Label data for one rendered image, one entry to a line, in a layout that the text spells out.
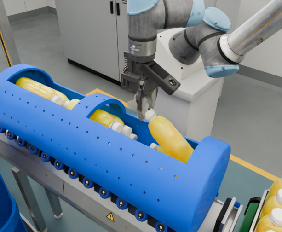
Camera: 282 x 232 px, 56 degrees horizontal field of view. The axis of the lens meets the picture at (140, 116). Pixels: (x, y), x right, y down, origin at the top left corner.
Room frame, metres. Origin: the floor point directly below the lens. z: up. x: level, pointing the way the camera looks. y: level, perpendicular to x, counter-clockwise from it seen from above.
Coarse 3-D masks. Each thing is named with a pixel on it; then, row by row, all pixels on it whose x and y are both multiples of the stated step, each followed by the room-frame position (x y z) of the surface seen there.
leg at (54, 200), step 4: (48, 192) 1.07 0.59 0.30; (48, 196) 1.08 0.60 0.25; (52, 196) 1.07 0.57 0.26; (56, 196) 1.09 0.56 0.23; (52, 200) 1.06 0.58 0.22; (56, 200) 1.08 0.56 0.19; (52, 204) 1.07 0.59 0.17; (56, 204) 1.08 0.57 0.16; (52, 208) 1.08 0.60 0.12; (56, 208) 1.07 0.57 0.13; (60, 208) 1.09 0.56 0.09; (56, 212) 1.06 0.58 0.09; (60, 212) 1.09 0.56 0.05; (56, 216) 1.08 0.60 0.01; (60, 216) 1.08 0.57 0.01
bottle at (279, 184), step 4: (276, 180) 0.53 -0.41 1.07; (280, 180) 0.52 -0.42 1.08; (272, 184) 0.53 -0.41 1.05; (276, 184) 0.52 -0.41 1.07; (280, 184) 0.51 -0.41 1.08; (272, 188) 0.52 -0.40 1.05; (276, 188) 0.51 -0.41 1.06; (280, 188) 0.50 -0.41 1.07; (268, 192) 0.54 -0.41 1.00; (272, 192) 0.51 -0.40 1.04; (276, 192) 0.50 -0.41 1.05; (268, 196) 0.52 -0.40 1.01; (264, 204) 0.52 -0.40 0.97; (260, 212) 0.52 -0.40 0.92
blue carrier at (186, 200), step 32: (0, 96) 0.83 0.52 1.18; (32, 96) 0.78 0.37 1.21; (96, 96) 0.76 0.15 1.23; (32, 128) 0.70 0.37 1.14; (64, 128) 0.64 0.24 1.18; (96, 128) 0.61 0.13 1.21; (64, 160) 0.61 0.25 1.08; (96, 160) 0.54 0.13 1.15; (128, 160) 0.50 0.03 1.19; (160, 160) 0.48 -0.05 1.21; (192, 160) 0.47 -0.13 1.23; (224, 160) 0.53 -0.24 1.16; (128, 192) 0.46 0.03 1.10; (160, 192) 0.42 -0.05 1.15; (192, 192) 0.40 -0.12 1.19; (192, 224) 0.37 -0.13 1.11
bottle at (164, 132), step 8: (152, 120) 0.64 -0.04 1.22; (160, 120) 0.63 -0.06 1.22; (168, 120) 0.65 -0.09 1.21; (152, 128) 0.62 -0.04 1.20; (160, 128) 0.61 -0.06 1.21; (168, 128) 0.61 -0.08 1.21; (152, 136) 0.62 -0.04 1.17; (160, 136) 0.60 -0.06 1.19; (168, 136) 0.60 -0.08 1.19; (176, 136) 0.60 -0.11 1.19; (160, 144) 0.60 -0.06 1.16; (168, 144) 0.58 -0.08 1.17; (176, 144) 0.58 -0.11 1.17; (184, 144) 0.59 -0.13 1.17; (168, 152) 0.58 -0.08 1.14; (176, 152) 0.57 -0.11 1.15; (184, 152) 0.57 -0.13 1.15; (192, 152) 0.57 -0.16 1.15; (184, 160) 0.55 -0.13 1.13
